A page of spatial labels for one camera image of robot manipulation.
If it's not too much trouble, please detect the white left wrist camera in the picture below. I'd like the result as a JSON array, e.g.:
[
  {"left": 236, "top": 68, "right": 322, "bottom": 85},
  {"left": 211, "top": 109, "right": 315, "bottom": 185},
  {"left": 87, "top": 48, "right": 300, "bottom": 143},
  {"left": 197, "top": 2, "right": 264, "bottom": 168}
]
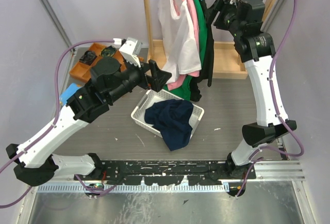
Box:
[{"left": 113, "top": 37, "right": 142, "bottom": 68}]

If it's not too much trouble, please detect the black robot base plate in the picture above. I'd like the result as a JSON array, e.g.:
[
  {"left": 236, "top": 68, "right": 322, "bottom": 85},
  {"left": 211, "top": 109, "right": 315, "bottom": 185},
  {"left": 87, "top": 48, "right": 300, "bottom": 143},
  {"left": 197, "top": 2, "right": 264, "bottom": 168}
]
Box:
[{"left": 79, "top": 160, "right": 249, "bottom": 186}]

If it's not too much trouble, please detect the pink t shirt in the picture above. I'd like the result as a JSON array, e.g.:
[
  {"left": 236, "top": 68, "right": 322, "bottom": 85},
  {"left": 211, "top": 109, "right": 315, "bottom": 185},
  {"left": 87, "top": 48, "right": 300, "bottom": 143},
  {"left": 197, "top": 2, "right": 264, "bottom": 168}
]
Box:
[{"left": 166, "top": 0, "right": 202, "bottom": 91}]

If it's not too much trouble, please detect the dark rolled sock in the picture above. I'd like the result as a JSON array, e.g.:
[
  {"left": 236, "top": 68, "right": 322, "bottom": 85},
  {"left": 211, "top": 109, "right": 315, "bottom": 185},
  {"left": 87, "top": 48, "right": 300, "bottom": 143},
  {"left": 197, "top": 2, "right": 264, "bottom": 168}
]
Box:
[
  {"left": 101, "top": 45, "right": 117, "bottom": 58},
  {"left": 79, "top": 51, "right": 97, "bottom": 66}
]

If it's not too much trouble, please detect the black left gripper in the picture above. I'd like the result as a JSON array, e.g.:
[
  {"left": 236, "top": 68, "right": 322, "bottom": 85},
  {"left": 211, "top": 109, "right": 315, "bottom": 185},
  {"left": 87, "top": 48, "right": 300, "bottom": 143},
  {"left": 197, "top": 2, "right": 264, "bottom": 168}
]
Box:
[{"left": 108, "top": 55, "right": 173, "bottom": 104}]

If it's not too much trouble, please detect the white plastic basket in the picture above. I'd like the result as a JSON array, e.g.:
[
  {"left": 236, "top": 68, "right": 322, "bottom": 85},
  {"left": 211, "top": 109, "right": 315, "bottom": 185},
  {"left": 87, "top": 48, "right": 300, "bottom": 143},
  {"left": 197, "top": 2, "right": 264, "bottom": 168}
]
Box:
[{"left": 130, "top": 89, "right": 205, "bottom": 139}]

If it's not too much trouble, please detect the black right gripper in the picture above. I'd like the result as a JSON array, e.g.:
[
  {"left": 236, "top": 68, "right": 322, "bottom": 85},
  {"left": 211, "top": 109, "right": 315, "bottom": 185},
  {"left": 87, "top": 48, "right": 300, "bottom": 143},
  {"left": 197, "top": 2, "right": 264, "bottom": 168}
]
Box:
[{"left": 203, "top": 0, "right": 241, "bottom": 38}]

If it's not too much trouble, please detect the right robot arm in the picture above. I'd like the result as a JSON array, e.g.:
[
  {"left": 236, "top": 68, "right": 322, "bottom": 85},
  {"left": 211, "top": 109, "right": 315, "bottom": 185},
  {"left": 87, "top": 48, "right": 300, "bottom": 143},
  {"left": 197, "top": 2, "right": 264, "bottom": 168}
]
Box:
[{"left": 207, "top": 0, "right": 297, "bottom": 180}]

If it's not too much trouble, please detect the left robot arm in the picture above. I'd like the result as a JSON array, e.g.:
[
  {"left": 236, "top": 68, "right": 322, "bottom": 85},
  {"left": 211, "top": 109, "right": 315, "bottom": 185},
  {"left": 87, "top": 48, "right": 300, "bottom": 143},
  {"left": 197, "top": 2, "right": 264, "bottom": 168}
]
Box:
[{"left": 6, "top": 57, "right": 172, "bottom": 186}]

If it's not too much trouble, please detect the orange wooden compartment tray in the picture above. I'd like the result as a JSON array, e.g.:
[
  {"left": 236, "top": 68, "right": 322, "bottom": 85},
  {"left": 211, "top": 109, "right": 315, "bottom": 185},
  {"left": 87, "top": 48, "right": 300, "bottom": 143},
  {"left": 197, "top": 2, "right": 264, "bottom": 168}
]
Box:
[{"left": 70, "top": 43, "right": 126, "bottom": 83}]

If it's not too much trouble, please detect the blue folded cloth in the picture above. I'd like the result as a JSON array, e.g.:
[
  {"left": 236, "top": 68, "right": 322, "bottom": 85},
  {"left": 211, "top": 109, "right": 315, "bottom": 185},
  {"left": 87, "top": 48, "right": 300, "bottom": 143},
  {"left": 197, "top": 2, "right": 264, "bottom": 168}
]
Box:
[{"left": 59, "top": 83, "right": 82, "bottom": 106}]

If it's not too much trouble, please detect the wooden clothes rack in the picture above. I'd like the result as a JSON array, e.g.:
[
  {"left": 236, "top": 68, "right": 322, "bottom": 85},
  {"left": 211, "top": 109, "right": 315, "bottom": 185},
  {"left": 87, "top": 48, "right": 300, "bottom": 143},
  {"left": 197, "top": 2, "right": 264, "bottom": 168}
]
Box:
[{"left": 143, "top": 0, "right": 280, "bottom": 79}]

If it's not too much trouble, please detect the black t shirt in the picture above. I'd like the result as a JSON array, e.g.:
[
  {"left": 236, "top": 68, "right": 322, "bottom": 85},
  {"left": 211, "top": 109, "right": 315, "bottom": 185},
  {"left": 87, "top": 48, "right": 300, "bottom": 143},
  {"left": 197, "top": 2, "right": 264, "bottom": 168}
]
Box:
[{"left": 190, "top": 0, "right": 214, "bottom": 102}]

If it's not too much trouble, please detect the green t shirt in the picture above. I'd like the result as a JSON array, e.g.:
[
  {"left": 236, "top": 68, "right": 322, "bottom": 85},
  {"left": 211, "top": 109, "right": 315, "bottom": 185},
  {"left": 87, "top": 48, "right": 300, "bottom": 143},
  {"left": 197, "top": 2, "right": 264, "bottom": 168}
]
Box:
[{"left": 166, "top": 0, "right": 208, "bottom": 102}]

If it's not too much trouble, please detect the navy blue t shirt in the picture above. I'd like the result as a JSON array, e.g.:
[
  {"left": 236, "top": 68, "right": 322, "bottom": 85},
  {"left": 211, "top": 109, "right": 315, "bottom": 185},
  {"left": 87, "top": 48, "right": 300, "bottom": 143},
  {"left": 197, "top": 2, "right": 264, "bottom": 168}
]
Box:
[{"left": 144, "top": 99, "right": 193, "bottom": 151}]

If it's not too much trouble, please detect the white t shirt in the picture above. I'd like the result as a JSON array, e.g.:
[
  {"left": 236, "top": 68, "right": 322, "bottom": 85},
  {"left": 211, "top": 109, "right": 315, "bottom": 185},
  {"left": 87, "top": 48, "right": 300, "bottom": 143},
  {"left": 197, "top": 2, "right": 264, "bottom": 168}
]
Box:
[{"left": 157, "top": 0, "right": 202, "bottom": 83}]

